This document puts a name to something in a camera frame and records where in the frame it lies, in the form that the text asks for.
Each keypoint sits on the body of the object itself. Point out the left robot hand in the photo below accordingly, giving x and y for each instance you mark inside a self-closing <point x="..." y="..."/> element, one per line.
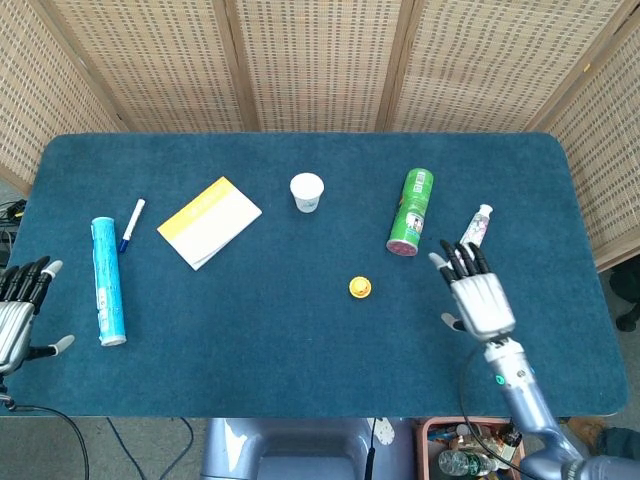
<point x="15" y="330"/>

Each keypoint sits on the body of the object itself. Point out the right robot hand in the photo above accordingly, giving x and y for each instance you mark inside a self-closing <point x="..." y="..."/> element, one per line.
<point x="482" y="305"/>

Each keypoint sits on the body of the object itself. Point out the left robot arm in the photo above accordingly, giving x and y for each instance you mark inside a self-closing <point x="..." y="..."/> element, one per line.
<point x="3" y="390"/>

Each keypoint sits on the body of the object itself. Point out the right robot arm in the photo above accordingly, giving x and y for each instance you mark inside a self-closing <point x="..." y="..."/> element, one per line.
<point x="525" y="400"/>

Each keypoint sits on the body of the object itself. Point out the white toothpaste tube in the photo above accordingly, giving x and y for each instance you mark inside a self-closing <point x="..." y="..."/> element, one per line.
<point x="479" y="225"/>

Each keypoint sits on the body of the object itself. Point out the light blue cylindrical tube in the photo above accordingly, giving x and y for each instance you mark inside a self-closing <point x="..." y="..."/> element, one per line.
<point x="108" y="280"/>

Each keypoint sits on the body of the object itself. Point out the green chip can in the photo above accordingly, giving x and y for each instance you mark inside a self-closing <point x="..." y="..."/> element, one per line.
<point x="412" y="212"/>

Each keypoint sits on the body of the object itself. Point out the yellow round lid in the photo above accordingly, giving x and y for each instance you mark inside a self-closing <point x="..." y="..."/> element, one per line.
<point x="351" y="293"/>

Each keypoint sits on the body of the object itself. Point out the dark brown glass bottle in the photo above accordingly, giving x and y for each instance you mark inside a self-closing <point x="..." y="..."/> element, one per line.
<point x="511" y="442"/>

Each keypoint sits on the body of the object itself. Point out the pink plastic bin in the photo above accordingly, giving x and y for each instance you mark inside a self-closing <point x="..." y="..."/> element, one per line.
<point x="425" y="450"/>

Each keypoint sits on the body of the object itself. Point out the white marker blue cap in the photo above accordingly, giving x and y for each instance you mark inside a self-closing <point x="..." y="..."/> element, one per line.
<point x="132" y="225"/>

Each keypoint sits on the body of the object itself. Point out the clear plastic bottle green label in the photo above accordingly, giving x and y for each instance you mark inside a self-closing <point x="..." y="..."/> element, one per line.
<point x="462" y="462"/>

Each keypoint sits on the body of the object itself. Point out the white perforated plate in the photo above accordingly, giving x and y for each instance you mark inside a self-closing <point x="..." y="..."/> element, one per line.
<point x="385" y="431"/>

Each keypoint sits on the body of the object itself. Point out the black antenna rod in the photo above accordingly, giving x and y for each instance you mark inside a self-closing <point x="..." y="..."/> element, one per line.
<point x="370" y="450"/>

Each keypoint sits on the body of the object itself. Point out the blue felt table cover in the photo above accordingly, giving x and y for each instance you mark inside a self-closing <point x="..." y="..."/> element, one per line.
<point x="280" y="340"/>

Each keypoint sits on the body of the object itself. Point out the white paper cup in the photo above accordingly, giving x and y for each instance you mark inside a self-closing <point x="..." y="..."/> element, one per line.
<point x="306" y="192"/>

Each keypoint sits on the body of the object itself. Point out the woven bamboo screen panel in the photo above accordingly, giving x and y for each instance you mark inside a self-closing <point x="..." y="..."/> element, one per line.
<point x="495" y="65"/>
<point x="605" y="125"/>
<point x="45" y="95"/>
<point x="160" y="65"/>
<point x="320" y="65"/>

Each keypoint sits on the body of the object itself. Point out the yellow and white booklet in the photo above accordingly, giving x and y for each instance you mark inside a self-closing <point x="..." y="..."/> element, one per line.
<point x="207" y="222"/>

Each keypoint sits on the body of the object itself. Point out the grey-blue robot torso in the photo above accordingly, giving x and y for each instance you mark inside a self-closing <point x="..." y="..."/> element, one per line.
<point x="300" y="450"/>

